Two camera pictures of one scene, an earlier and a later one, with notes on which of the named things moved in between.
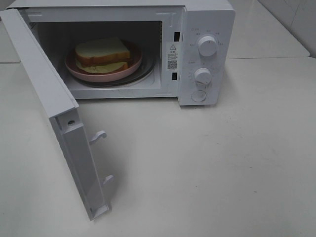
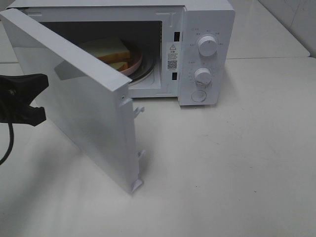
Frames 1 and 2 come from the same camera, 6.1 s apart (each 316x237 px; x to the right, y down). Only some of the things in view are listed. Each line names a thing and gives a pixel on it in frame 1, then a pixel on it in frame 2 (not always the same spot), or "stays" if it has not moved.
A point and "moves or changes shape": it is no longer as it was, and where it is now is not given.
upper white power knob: x=207 y=46 stays
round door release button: x=198 y=96 stays
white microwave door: x=64 y=117 moves or changes shape
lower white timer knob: x=202 y=77 stays
